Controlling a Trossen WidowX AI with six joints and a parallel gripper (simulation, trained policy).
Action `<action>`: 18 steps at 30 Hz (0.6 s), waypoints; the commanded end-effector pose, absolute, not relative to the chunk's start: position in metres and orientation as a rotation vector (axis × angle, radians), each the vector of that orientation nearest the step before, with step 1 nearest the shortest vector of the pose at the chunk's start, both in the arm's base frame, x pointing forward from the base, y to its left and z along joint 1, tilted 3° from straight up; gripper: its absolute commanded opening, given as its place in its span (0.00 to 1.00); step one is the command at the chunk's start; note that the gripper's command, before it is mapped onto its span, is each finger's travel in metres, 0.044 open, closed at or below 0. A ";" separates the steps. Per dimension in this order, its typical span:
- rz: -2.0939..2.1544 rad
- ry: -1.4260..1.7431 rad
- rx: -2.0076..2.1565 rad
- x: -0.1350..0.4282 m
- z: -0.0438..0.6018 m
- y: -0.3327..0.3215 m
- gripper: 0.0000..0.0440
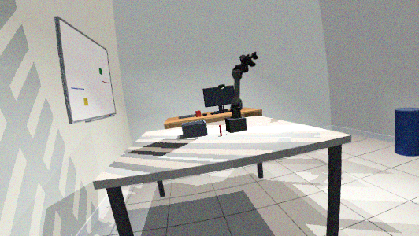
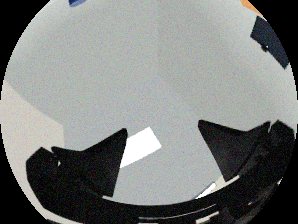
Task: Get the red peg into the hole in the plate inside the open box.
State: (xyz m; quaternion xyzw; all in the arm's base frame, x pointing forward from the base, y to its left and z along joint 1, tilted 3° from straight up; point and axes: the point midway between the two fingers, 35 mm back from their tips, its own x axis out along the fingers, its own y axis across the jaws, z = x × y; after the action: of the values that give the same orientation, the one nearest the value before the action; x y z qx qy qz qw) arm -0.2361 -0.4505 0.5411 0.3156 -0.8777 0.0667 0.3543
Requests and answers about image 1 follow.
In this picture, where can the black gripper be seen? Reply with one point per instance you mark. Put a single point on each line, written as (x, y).
(249, 57)

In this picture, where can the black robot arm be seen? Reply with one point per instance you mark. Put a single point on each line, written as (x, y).
(237, 105)

